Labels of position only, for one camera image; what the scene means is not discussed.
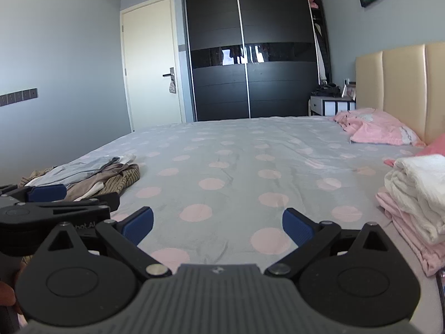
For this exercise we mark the folded pink cloth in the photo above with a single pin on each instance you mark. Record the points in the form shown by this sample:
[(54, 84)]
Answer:
[(410, 236)]

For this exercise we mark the crumpled pink garment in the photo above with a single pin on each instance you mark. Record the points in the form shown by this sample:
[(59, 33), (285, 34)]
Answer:
[(347, 120)]

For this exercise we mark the hanging white garment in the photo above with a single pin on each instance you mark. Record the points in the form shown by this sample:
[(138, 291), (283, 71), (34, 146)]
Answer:
[(321, 62)]

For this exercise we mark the olive striped shirt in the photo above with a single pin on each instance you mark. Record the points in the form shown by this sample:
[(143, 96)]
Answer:
[(121, 182)]

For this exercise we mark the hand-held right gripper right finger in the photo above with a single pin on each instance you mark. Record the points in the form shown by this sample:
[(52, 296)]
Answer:
[(297, 228)]

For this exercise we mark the black bag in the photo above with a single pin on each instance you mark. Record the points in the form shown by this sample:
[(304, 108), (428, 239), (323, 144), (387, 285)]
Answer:
[(326, 90)]

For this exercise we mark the taupe shirt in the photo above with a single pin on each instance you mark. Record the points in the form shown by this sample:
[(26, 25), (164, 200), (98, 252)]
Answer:
[(107, 174)]

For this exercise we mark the grey pink-dotted bed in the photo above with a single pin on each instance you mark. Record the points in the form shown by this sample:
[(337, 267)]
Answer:
[(226, 153)]

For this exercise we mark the dark wall switch panel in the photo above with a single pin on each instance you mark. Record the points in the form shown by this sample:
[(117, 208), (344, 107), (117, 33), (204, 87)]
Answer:
[(21, 96)]

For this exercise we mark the beige padded headboard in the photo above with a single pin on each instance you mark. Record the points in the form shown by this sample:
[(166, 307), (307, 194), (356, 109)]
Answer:
[(399, 83)]

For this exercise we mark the black sliding wardrobe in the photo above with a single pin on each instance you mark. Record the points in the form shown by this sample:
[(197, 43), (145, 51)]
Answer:
[(271, 14)]

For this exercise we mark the patterned hanging door tag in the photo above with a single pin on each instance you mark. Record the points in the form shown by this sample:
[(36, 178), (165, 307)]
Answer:
[(172, 87)]

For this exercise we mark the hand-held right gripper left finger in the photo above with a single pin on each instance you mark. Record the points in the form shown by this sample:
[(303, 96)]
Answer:
[(139, 224)]

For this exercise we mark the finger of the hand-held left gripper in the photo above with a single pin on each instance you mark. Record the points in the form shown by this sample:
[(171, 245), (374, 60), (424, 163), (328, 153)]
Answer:
[(34, 212), (48, 192)]

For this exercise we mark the coral pink pillow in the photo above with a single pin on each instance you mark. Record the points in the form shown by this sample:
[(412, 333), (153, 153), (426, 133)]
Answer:
[(434, 149)]

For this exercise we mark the grey long-sleeve shirt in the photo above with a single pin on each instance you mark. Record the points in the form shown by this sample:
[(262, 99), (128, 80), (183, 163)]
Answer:
[(80, 172)]

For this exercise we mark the small pink bundle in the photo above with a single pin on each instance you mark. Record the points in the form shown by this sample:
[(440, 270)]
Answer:
[(312, 0)]

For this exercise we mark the photo frame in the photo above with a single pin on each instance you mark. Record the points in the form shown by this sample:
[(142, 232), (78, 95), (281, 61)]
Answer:
[(348, 92)]

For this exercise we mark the folded white towel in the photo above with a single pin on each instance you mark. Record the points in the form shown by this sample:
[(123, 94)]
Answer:
[(417, 188)]

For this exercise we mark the person's left hand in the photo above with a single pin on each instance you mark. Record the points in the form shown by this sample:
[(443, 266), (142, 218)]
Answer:
[(5, 295)]

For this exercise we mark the light pink pillow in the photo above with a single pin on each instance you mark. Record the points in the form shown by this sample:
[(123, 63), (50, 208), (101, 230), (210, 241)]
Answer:
[(386, 130)]

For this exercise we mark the white nightstand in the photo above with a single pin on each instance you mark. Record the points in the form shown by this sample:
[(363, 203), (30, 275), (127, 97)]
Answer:
[(316, 106)]

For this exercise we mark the white door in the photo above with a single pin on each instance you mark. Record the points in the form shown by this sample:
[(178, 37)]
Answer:
[(146, 59)]

